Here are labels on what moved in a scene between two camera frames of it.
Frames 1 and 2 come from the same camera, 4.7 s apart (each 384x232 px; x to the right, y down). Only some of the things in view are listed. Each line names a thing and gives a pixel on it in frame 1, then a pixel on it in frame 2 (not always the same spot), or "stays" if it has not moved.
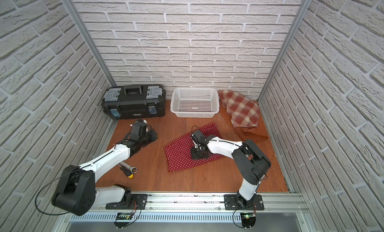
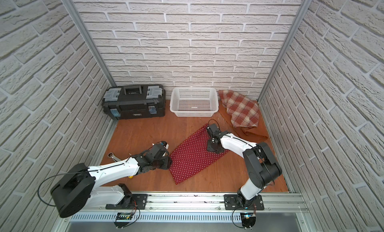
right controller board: x=248 y=219 stays
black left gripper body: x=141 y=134 -> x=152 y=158
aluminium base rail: x=203 y=204 stays
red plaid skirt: x=244 y=113 stays
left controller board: x=122 y=216 stays
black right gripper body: x=197 y=154 -> x=210 y=147
